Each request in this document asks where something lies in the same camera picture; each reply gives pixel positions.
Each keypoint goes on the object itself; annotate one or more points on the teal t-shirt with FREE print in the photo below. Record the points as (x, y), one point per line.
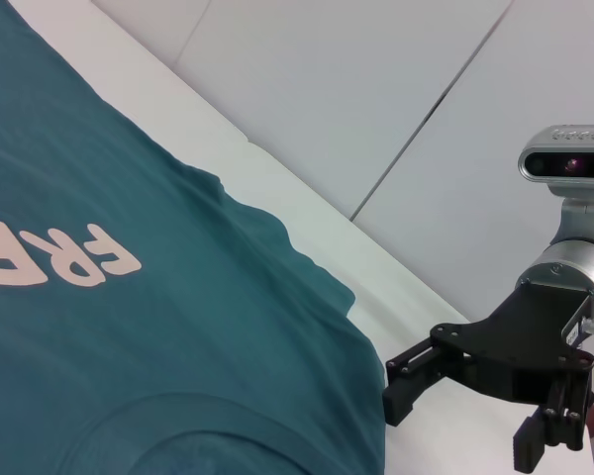
(153, 321)

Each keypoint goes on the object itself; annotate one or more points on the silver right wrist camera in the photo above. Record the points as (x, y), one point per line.
(564, 163)

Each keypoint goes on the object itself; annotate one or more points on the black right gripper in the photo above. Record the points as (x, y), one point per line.
(534, 346)

